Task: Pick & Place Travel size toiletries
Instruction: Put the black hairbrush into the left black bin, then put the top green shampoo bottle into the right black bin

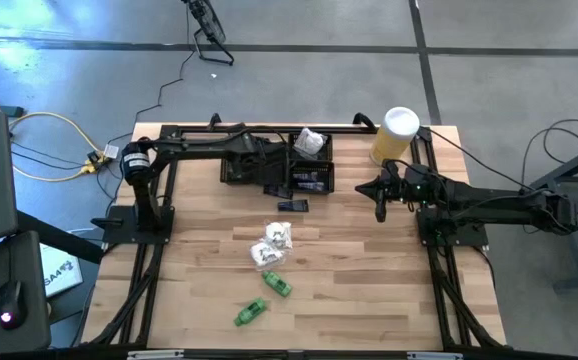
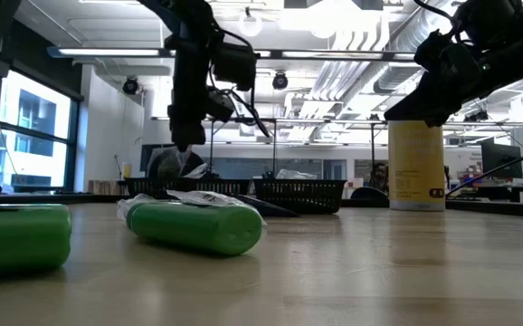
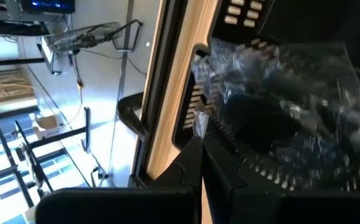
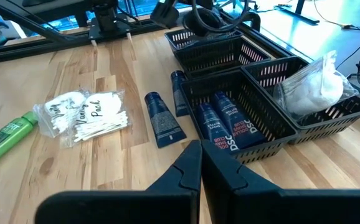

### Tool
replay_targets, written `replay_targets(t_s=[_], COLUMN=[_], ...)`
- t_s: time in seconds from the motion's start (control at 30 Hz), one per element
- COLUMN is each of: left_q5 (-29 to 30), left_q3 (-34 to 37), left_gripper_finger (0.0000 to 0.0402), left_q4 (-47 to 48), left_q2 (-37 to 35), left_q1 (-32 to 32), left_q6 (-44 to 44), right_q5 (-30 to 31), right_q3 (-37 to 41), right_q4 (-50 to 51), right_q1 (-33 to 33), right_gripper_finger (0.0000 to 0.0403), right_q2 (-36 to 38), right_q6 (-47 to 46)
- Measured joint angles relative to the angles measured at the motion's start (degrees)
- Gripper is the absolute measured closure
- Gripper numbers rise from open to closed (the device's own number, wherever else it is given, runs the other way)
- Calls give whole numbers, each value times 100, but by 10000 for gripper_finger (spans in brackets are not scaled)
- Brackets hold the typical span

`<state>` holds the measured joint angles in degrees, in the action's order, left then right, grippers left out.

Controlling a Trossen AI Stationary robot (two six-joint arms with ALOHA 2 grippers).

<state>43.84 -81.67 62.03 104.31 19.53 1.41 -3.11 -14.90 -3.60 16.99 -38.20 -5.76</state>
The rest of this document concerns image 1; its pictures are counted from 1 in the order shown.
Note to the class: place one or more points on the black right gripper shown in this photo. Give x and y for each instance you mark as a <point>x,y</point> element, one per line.
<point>409,187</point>

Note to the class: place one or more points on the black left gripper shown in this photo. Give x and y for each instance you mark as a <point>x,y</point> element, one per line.
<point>264,157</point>

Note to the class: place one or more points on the clear vanity pack bag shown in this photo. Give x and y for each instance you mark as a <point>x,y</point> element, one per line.
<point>266,255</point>
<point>309,142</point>
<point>278,234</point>

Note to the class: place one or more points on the green travel shampoo bottle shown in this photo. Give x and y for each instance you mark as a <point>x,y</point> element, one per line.
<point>276,284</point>
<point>250,312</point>

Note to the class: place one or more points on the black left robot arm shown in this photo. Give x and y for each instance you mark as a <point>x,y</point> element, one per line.
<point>194,145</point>

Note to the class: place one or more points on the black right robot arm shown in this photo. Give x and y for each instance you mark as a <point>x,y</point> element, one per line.
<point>494,205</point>

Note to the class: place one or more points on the yellow wipes canister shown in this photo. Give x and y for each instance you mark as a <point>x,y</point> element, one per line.
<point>394,140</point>

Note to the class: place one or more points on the black floor fan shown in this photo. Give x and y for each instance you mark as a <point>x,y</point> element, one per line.
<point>209,22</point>

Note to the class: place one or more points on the white power adapter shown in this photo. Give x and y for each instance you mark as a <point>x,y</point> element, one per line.
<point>111,151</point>

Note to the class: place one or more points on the yellow power strip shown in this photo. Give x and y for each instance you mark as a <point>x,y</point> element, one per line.
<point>94,164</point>

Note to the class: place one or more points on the grey metal side table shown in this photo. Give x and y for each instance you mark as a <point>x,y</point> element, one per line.
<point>574,164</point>

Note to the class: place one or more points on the black diagonal desk leg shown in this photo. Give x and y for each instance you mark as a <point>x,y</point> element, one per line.
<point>59,240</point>

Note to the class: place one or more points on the white printed sheet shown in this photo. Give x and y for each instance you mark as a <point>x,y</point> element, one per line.
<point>59,270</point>

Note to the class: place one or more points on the black side desk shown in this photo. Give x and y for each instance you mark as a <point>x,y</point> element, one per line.
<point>36,300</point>

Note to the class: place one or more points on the silver metal bracket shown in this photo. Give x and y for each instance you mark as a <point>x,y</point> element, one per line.
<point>434,356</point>
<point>154,355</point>

